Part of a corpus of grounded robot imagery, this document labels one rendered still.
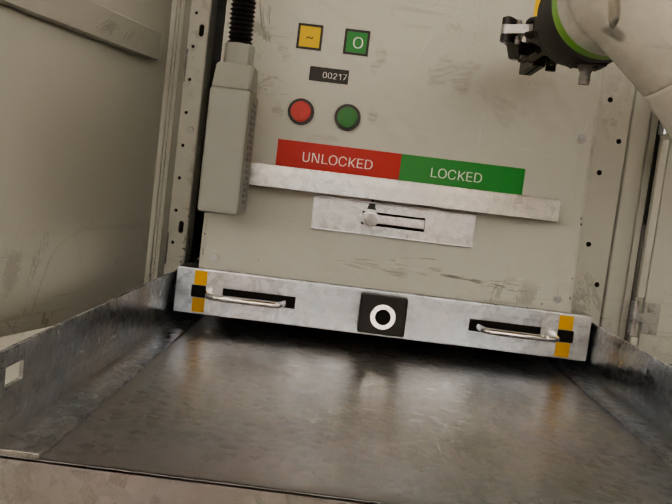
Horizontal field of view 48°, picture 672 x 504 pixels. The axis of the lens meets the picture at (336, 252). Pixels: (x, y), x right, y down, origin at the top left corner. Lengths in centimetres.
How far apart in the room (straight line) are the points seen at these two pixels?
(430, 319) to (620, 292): 37
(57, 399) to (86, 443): 9
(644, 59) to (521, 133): 43
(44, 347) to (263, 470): 19
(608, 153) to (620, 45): 64
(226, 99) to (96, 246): 32
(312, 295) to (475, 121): 31
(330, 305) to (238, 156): 24
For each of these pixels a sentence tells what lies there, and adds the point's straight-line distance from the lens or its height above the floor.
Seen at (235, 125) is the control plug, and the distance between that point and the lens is 89.
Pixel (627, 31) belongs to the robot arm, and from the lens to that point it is 59.
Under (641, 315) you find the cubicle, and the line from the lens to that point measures 125.
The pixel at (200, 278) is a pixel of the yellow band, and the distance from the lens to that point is 100.
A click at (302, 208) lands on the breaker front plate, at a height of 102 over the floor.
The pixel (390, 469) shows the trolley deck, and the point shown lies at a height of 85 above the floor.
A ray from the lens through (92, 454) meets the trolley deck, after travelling 57.
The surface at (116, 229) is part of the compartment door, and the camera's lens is 114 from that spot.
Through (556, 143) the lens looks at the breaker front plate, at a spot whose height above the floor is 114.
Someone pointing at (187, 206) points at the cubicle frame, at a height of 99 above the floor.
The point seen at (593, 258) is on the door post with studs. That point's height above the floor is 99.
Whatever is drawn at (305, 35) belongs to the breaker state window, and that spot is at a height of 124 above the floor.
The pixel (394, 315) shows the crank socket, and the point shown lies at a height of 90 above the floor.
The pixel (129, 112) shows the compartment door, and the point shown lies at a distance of 114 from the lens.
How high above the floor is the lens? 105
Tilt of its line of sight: 5 degrees down
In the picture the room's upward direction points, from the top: 7 degrees clockwise
